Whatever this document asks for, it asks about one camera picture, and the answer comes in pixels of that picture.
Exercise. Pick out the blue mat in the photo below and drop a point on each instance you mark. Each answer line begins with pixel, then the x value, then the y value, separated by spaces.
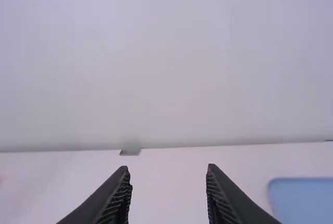
pixel 304 200

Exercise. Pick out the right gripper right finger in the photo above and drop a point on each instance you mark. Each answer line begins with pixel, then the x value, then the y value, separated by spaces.
pixel 229 203

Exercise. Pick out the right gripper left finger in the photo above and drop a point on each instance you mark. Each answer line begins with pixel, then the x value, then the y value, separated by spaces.
pixel 112 200

